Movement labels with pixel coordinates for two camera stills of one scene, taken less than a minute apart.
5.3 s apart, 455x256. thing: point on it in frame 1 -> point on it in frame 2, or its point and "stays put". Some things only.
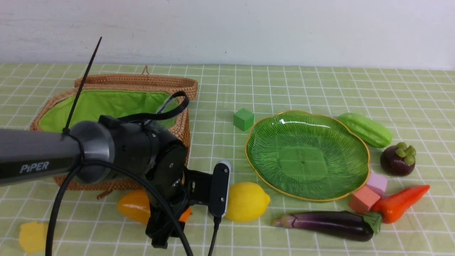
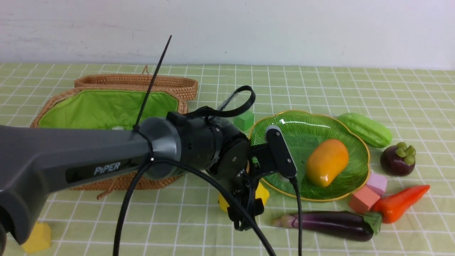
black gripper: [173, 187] -> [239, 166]
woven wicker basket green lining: [161, 108] stays put
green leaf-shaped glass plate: [308, 156] stays put
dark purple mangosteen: [398, 160] stays put
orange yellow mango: [135, 203] -> [326, 159]
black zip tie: [66, 131] -> [136, 127]
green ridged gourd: [372, 133] stays put
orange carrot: [392, 207] stays put
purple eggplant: [348, 225] stays put
